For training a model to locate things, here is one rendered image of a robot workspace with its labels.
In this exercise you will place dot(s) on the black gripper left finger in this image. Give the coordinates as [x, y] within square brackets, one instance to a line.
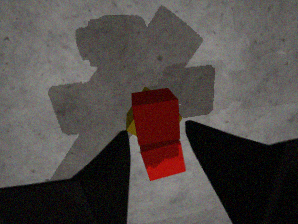
[98, 194]

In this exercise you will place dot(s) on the red cube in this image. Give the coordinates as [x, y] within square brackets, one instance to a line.
[163, 159]
[156, 116]

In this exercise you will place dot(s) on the yellow cube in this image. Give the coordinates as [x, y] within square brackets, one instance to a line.
[130, 124]

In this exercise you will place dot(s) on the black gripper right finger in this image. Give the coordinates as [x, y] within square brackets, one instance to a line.
[247, 176]

